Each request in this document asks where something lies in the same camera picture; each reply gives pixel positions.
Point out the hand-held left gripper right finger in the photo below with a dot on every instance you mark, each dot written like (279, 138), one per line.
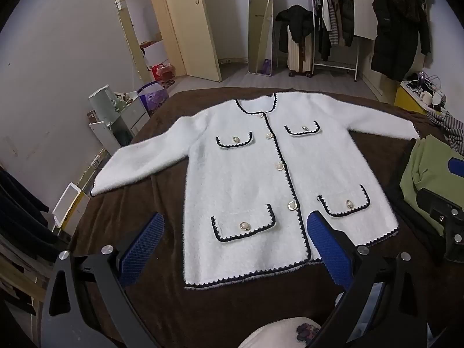
(330, 253)

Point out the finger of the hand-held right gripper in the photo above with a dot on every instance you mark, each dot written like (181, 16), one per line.
(457, 165)
(438, 203)

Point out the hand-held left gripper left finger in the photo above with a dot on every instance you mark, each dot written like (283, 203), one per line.
(141, 250)

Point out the white fuzzy cardigan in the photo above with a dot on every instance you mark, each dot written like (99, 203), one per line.
(246, 174)

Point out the white clothes rack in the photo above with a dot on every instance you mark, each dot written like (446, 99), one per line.
(335, 66)

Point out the row of hanging clothes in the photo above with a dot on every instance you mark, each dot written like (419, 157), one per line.
(344, 11)

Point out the green garment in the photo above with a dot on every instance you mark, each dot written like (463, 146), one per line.
(420, 174)

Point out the grey striped cloth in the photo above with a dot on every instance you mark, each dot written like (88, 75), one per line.
(451, 125)

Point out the brown blanket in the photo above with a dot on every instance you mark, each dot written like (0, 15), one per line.
(163, 197)

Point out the white mug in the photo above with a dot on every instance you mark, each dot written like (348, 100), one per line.
(426, 98)

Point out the yellow nightstand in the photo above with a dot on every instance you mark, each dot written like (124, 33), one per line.
(406, 98)

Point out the white flat box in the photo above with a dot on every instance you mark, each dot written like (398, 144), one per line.
(67, 203)

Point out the person's white patterned clothing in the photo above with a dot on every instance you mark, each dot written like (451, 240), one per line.
(275, 333)

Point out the beige low cabinet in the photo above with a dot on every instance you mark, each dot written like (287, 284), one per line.
(380, 83)

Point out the white side shelf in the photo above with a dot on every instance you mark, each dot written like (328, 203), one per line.
(108, 134)

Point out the long black coat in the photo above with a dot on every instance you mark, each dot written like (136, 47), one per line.
(395, 32)

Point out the pale green cup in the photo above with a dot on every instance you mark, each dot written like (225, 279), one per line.
(119, 105)

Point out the purple plastic bag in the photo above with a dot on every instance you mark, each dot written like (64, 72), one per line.
(154, 99)

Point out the pale green kettle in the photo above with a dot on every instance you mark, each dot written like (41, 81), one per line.
(103, 103)

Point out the red container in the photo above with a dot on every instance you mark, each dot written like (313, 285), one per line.
(161, 72)

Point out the black jacket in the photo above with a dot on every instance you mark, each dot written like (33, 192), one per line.
(295, 18)

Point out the cream wooden door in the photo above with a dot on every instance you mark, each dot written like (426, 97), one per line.
(188, 25)

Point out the standing mirror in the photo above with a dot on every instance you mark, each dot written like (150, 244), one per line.
(259, 25)

